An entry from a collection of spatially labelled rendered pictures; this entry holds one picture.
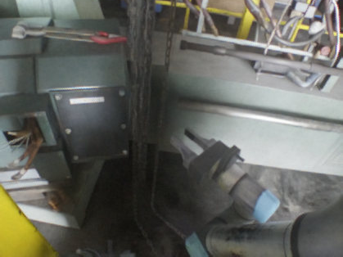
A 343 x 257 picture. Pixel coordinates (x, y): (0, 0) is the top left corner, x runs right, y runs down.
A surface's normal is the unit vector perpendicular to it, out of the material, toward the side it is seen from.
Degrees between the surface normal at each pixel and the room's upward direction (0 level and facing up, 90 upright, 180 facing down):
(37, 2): 90
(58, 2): 90
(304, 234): 68
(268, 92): 90
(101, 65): 45
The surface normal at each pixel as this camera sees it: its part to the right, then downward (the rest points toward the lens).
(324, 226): -0.76, -0.62
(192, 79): -0.11, 0.66
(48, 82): 0.25, -0.04
